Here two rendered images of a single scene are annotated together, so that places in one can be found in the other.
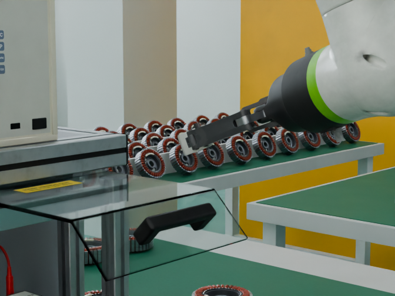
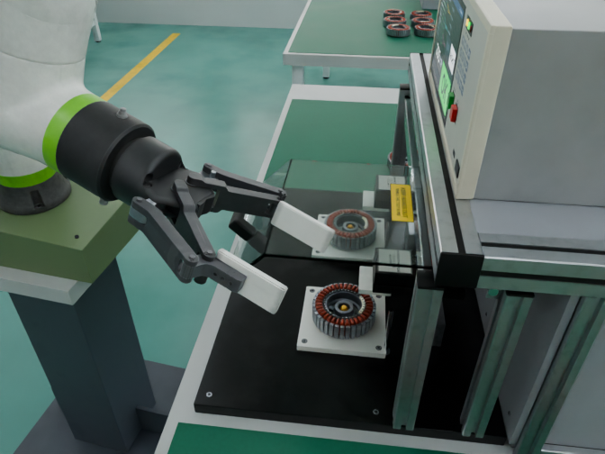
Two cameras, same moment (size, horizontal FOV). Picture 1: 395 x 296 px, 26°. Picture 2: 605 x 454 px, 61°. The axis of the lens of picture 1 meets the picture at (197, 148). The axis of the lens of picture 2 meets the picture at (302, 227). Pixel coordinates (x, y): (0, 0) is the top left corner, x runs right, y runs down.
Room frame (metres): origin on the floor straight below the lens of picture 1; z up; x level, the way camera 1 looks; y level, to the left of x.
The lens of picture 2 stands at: (1.52, -0.26, 1.46)
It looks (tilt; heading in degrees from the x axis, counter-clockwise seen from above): 36 degrees down; 145
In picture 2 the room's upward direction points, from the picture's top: straight up
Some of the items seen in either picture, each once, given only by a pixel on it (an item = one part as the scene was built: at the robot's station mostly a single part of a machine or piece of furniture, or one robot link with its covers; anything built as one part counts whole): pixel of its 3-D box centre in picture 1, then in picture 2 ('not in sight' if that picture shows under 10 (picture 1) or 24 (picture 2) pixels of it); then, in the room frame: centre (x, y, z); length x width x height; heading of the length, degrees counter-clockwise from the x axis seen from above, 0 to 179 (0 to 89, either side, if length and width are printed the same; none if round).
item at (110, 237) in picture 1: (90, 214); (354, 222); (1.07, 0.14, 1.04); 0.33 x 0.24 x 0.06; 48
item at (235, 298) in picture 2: not in sight; (353, 282); (0.94, 0.26, 0.76); 0.64 x 0.47 x 0.02; 138
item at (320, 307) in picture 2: not in sight; (343, 309); (1.02, 0.17, 0.80); 0.11 x 0.11 x 0.04
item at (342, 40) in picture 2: not in sight; (395, 70); (-0.71, 1.98, 0.37); 1.85 x 1.10 x 0.75; 138
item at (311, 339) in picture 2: not in sight; (343, 320); (1.02, 0.17, 0.78); 0.15 x 0.15 x 0.01; 48
